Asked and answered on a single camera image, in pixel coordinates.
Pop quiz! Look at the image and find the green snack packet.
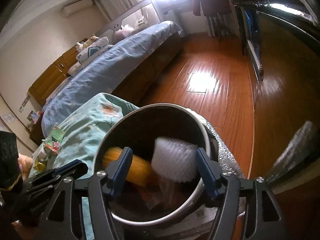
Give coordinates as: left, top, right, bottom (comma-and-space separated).
44, 125, 65, 155

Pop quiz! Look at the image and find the orange foam fruit net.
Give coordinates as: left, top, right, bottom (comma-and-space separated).
101, 146, 157, 188

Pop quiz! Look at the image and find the white foam fruit net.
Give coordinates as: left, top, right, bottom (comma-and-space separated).
151, 137, 198, 183

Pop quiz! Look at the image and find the black round trash bin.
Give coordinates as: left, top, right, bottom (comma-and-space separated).
93, 103, 217, 228

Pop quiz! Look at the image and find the person's left hand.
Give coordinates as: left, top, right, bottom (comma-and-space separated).
18, 153, 33, 180

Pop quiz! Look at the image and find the teal floral bed sheet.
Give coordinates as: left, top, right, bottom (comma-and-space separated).
46, 93, 137, 239

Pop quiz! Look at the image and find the dark wooden nightstand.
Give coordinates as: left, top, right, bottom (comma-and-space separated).
29, 115, 44, 146

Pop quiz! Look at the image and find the framed photo on nightstand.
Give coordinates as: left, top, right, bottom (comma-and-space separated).
27, 111, 42, 125

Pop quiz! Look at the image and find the blue bed duvet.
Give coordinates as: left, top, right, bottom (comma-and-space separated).
41, 21, 182, 137

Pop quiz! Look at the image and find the wooden headboard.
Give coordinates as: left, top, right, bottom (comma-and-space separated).
28, 46, 78, 107

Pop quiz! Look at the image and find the dark wooden bed base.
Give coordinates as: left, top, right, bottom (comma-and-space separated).
111, 33, 183, 105

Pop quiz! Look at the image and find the white blue patterned pillow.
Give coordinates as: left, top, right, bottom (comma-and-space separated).
76, 36, 114, 64

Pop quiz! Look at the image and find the yellow plush toy on pillow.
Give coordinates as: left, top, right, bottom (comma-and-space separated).
76, 34, 99, 53

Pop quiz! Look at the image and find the black television on cabinet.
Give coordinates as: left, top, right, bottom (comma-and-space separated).
241, 7, 264, 82

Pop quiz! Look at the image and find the pink plush toy by rail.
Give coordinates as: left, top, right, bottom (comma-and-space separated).
114, 24, 135, 42

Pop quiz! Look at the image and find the white wall air conditioner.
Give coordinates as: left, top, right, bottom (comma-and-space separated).
62, 0, 93, 17

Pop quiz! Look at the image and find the grey bed guard rail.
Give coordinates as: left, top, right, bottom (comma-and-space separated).
95, 0, 164, 44

